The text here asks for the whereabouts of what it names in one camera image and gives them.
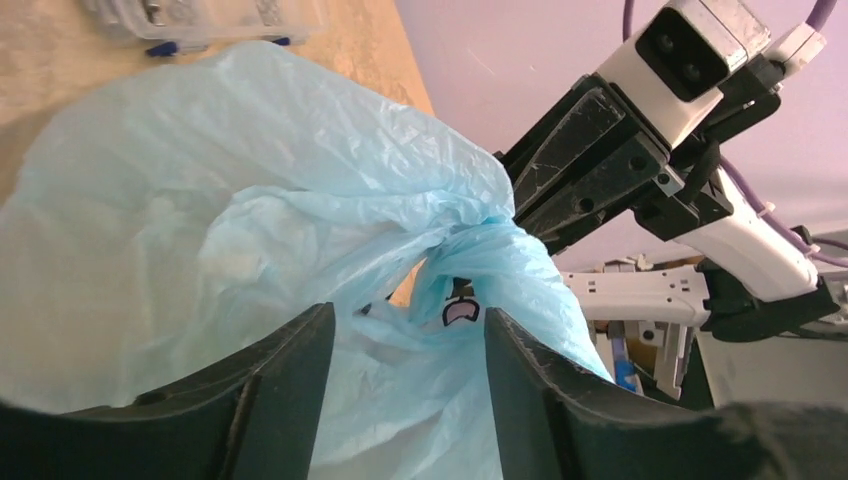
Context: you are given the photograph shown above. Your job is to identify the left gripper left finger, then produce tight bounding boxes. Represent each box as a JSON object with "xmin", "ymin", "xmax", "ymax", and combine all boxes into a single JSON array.
[{"xmin": 1, "ymin": 303, "xmax": 335, "ymax": 479}]

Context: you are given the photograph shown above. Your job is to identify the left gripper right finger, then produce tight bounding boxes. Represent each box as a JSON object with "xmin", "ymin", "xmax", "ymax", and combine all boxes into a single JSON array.
[{"xmin": 485, "ymin": 308, "xmax": 847, "ymax": 479}]

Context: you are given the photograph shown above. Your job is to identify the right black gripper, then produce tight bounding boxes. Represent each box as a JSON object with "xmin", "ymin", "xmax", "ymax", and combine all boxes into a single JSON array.
[{"xmin": 499, "ymin": 66, "xmax": 782, "ymax": 255}]

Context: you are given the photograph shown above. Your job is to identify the light blue plastic bag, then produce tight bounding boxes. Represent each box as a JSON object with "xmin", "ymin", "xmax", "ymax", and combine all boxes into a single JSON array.
[{"xmin": 1, "ymin": 41, "xmax": 609, "ymax": 479}]

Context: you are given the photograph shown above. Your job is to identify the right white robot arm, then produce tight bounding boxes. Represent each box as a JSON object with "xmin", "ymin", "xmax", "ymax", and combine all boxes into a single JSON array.
[{"xmin": 498, "ymin": 74, "xmax": 838, "ymax": 342}]

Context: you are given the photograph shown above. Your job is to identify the white power strip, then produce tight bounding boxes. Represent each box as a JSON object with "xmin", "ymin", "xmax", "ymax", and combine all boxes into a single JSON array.
[{"xmin": 563, "ymin": 265, "xmax": 709, "ymax": 327}]

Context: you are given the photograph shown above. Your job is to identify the clear plastic screw box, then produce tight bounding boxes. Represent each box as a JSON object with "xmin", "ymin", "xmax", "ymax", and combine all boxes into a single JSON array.
[{"xmin": 82, "ymin": 0, "xmax": 328, "ymax": 58}]

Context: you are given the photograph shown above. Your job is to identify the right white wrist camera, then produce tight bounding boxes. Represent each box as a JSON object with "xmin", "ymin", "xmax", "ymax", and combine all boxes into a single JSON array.
[{"xmin": 596, "ymin": 0, "xmax": 771, "ymax": 148}]

